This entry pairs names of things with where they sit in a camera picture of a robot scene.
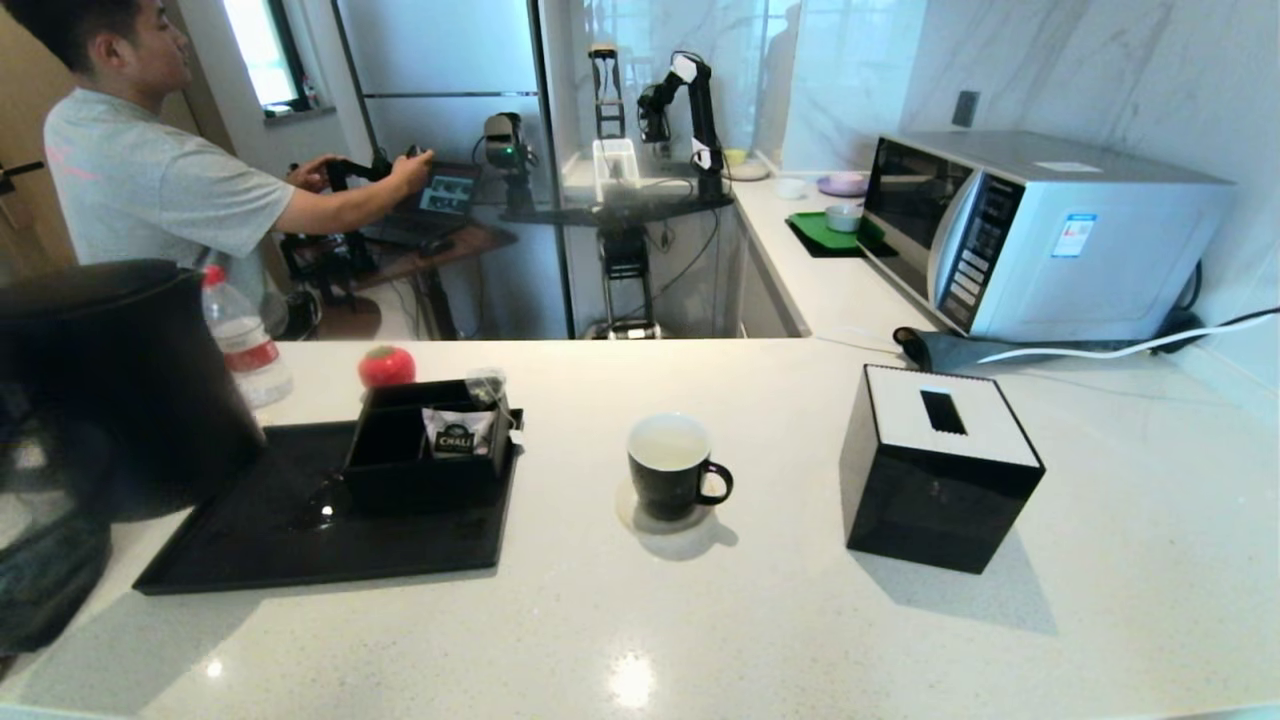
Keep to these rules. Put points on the black electric kettle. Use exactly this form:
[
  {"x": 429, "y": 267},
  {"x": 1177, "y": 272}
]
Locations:
[{"x": 120, "y": 380}]

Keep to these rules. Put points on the black jointed arm behind glass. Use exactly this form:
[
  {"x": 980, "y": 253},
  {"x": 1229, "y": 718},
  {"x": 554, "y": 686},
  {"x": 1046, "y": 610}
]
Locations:
[{"x": 700, "y": 110}]

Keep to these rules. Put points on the white tea bag sachet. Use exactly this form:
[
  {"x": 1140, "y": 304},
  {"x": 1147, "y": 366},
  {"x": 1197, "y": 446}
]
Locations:
[{"x": 455, "y": 440}]

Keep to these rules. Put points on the black stand with crossbar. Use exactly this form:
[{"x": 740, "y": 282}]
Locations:
[{"x": 625, "y": 260}]

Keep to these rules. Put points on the black mug white inside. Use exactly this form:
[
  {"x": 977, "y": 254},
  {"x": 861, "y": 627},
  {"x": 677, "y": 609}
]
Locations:
[{"x": 665, "y": 485}]

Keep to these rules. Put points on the round clear coaster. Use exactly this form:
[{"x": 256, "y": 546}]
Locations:
[{"x": 630, "y": 518}]

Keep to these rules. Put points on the brown wooden desk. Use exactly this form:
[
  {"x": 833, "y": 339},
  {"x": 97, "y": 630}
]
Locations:
[{"x": 460, "y": 245}]

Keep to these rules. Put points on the green mat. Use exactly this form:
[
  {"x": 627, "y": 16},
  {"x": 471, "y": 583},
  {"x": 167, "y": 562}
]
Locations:
[{"x": 815, "y": 232}]

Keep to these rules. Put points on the beige round dish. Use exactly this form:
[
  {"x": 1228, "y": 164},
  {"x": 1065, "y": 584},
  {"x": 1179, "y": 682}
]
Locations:
[{"x": 750, "y": 170}]

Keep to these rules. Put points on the small white bowl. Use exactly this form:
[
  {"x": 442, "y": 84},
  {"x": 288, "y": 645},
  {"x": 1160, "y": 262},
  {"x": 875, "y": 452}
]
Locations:
[{"x": 790, "y": 188}]

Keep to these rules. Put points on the small pale bowl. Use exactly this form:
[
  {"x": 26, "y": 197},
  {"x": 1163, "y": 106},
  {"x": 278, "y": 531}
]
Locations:
[{"x": 843, "y": 218}]

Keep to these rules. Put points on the tall black rack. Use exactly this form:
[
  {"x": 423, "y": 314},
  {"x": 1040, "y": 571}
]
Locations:
[{"x": 607, "y": 110}]

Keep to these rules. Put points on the red strawberry toy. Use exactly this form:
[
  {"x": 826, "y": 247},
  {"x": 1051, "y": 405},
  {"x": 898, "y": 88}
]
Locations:
[{"x": 387, "y": 367}]

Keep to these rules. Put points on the black laptop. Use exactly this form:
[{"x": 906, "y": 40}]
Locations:
[{"x": 445, "y": 195}]

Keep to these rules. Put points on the black compartment organizer box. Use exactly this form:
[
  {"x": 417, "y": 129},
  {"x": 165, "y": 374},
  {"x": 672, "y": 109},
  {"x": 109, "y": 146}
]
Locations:
[{"x": 400, "y": 485}]

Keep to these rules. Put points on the brown round stool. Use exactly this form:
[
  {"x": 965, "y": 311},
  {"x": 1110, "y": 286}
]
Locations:
[{"x": 350, "y": 320}]

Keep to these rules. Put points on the black rectangular serving tray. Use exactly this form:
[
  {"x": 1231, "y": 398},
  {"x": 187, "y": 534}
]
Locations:
[{"x": 400, "y": 550}]

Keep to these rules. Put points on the black tissue box white lid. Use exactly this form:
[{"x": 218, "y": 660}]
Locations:
[{"x": 930, "y": 500}]

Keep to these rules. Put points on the grey refrigerator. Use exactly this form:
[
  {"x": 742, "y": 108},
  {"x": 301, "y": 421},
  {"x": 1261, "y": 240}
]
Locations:
[{"x": 440, "y": 60}]

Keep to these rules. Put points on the clear water bottle red cap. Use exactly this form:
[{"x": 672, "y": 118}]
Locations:
[{"x": 250, "y": 350}]

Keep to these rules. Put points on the silver microwave oven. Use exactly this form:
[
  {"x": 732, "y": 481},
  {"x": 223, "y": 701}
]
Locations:
[{"x": 1100, "y": 250}]

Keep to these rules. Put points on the window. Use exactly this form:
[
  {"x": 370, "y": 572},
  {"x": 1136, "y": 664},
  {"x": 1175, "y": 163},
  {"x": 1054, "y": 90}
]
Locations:
[{"x": 260, "y": 50}]

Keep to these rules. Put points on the person in grey shirt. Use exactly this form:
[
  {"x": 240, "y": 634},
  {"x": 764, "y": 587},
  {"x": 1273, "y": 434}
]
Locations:
[{"x": 140, "y": 190}]

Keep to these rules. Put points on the dark fabric bag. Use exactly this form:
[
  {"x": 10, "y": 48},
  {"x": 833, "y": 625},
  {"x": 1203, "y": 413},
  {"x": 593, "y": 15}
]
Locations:
[{"x": 50, "y": 585}]

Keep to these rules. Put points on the black camera unit green light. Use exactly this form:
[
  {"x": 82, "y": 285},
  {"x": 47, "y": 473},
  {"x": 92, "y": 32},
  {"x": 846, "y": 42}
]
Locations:
[{"x": 505, "y": 145}]

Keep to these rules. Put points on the dark wall socket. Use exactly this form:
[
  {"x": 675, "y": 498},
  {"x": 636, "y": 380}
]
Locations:
[{"x": 964, "y": 108}]

